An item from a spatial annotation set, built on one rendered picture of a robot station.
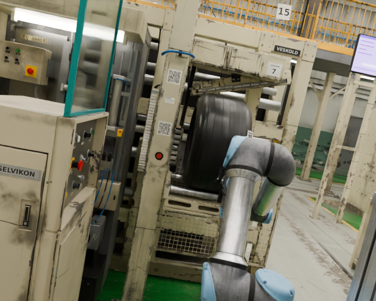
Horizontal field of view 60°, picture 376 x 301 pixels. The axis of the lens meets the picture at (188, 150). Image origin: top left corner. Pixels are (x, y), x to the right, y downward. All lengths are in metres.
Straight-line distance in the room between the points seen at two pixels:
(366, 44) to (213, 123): 4.22
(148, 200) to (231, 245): 1.00
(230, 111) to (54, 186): 0.99
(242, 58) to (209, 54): 0.21
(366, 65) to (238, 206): 4.77
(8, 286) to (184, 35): 1.39
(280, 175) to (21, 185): 0.82
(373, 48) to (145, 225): 4.57
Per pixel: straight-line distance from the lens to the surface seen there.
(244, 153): 1.05
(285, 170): 1.09
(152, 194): 1.90
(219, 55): 2.13
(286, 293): 0.99
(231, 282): 0.97
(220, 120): 1.69
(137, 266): 2.08
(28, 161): 1.10
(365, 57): 5.62
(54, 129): 1.07
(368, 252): 0.89
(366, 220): 3.97
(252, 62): 2.16
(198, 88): 2.23
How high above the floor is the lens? 1.38
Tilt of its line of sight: 8 degrees down
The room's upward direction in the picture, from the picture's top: 11 degrees clockwise
